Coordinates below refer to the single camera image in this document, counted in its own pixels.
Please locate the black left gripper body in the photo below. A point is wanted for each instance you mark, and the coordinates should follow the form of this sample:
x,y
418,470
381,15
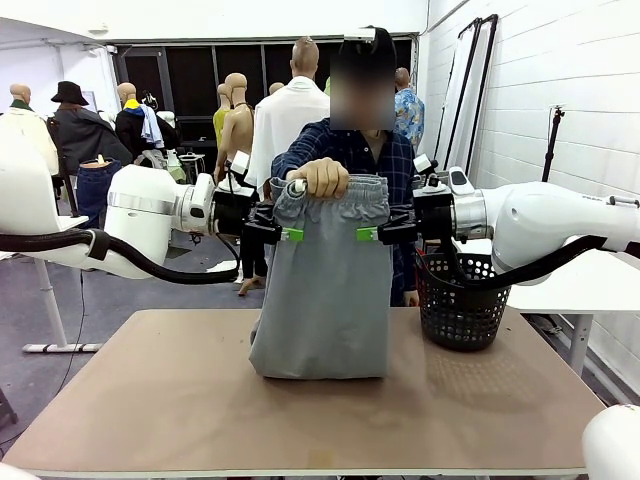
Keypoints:
x,y
232,215

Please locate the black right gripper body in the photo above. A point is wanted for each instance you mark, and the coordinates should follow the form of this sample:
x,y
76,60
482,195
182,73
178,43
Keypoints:
x,y
434,217

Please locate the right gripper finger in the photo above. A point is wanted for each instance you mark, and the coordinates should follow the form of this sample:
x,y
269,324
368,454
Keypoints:
x,y
400,234
402,217

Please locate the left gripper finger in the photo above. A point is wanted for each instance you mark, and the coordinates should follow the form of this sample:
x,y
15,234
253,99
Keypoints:
x,y
262,212
265,234

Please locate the grey training pants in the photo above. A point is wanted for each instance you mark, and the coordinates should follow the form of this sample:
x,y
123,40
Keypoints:
x,y
325,300

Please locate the black plastic laundry basket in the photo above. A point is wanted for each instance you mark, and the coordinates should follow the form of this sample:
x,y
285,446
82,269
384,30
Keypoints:
x,y
460,320

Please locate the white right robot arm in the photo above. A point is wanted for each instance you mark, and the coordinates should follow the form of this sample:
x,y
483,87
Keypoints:
x,y
540,220

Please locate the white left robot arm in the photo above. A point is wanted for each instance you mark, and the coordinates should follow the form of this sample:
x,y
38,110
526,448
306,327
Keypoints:
x,y
140,210

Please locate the person's right forearm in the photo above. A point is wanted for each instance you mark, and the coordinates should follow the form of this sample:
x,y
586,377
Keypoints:
x,y
295,155

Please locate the person's left hand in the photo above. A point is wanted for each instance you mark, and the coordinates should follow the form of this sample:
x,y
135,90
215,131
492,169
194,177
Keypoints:
x,y
411,299

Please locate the person's right hand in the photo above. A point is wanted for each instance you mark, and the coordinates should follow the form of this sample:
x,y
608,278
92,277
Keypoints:
x,y
325,177

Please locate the white floor cloth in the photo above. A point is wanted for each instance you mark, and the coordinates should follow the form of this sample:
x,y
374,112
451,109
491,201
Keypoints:
x,y
220,266

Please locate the person in plaid shirt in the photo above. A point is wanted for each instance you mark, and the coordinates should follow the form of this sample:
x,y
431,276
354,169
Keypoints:
x,y
385,155

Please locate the light green cloth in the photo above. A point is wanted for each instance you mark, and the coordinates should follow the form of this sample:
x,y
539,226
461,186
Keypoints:
x,y
175,172

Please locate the bare tan mannequin black trousers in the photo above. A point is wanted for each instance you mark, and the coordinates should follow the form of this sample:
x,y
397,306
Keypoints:
x,y
237,135

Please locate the mannequin in white shirt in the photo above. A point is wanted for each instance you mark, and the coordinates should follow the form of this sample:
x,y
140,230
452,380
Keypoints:
x,y
280,120

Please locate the mannequin with grey hoodie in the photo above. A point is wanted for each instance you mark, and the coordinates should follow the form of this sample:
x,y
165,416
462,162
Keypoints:
x,y
155,160

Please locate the mannequin in yellow top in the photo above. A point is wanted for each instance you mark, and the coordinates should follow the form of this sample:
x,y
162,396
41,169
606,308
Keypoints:
x,y
220,120

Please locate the mannequin in floral shirt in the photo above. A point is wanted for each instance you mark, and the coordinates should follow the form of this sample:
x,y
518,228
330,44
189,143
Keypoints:
x,y
410,115

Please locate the white mannequin torso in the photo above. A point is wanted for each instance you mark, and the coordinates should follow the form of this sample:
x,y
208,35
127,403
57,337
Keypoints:
x,y
167,120

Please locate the tan mannequin head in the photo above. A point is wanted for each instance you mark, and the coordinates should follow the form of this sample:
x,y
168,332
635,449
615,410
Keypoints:
x,y
276,89

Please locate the mannequin in black jacket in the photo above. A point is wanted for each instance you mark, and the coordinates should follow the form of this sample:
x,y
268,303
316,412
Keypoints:
x,y
130,130

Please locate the mannequin legs in blue jeans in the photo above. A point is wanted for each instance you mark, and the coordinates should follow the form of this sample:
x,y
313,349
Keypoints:
x,y
97,195

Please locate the black tripod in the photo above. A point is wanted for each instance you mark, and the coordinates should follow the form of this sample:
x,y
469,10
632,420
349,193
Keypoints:
x,y
552,145

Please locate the lime green garment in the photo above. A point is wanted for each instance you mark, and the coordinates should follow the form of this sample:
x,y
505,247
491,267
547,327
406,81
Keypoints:
x,y
327,86

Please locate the black framed white panel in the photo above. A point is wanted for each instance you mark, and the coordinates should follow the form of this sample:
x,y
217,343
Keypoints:
x,y
462,75
492,60

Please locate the white side table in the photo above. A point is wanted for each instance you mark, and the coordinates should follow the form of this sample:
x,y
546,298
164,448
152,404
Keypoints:
x,y
575,295

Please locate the mannequin with black hat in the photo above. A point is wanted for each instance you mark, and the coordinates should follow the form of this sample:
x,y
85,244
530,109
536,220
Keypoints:
x,y
85,135

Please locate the black cap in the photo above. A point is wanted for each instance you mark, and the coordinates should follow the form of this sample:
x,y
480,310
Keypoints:
x,y
385,45

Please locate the white metal stand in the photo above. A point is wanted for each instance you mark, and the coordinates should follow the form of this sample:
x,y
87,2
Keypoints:
x,y
50,300

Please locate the mannequin in cream jacket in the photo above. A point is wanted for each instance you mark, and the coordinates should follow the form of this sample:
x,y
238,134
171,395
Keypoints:
x,y
21,95

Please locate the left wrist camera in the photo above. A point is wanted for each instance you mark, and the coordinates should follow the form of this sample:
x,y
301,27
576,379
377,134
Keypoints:
x,y
240,162

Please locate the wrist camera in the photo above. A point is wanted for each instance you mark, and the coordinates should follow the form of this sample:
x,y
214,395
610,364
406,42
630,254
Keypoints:
x,y
422,164
240,162

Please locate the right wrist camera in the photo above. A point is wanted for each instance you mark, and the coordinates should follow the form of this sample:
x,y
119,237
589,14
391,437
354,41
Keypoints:
x,y
422,164

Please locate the head-mounted camera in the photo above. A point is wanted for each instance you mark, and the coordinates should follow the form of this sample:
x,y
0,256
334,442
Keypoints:
x,y
360,34

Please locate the dark metal frame leg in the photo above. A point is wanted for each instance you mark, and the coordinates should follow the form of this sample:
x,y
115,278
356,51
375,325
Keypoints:
x,y
7,407

